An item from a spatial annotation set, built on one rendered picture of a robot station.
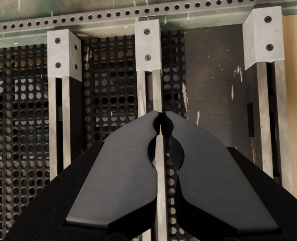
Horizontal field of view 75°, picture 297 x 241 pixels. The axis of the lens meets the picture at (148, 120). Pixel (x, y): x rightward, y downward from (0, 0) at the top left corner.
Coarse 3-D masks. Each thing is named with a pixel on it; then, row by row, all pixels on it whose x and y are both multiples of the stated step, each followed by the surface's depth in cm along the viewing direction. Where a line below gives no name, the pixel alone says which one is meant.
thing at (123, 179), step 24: (144, 120) 11; (120, 144) 9; (144, 144) 9; (96, 168) 7; (120, 168) 7; (144, 168) 8; (96, 192) 6; (120, 192) 6; (144, 192) 7; (72, 216) 6; (96, 216) 6; (120, 216) 6; (144, 216) 6
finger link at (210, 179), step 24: (168, 120) 11; (192, 144) 9; (216, 144) 9; (192, 168) 8; (216, 168) 8; (192, 192) 7; (216, 192) 7; (240, 192) 7; (192, 216) 6; (216, 216) 6; (240, 216) 6; (264, 216) 6; (216, 240) 6
